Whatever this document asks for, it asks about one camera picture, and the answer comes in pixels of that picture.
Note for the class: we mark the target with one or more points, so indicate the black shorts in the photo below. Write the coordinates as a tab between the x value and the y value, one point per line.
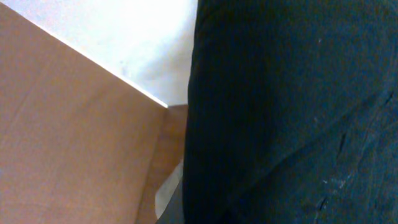
292	114

